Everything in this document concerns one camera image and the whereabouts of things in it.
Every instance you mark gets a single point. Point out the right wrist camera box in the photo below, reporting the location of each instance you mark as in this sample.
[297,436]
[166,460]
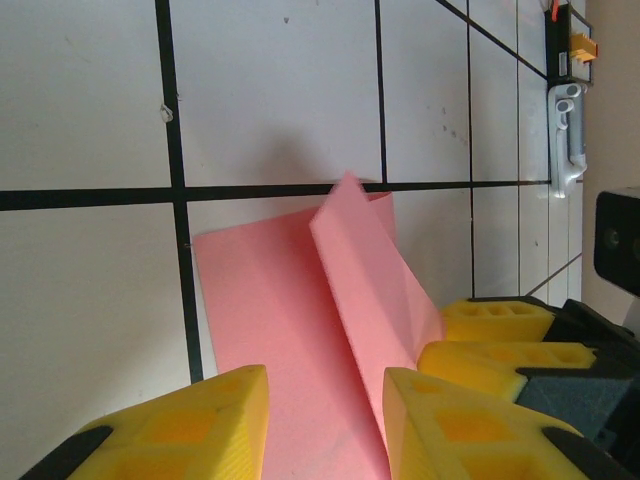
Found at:
[617,240]

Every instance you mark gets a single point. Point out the white plastic clip holder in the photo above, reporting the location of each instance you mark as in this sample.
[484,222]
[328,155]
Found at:
[562,165]

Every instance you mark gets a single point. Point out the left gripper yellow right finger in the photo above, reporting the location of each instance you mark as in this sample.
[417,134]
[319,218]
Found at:
[475,435]

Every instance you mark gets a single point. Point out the black board yellow connectors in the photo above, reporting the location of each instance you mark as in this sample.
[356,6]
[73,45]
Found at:
[555,50]

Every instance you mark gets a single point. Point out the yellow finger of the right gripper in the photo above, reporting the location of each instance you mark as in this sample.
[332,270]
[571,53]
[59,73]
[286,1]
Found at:
[490,362]
[495,322]

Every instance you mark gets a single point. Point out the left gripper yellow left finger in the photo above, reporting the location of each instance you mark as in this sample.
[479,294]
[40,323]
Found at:
[190,435]

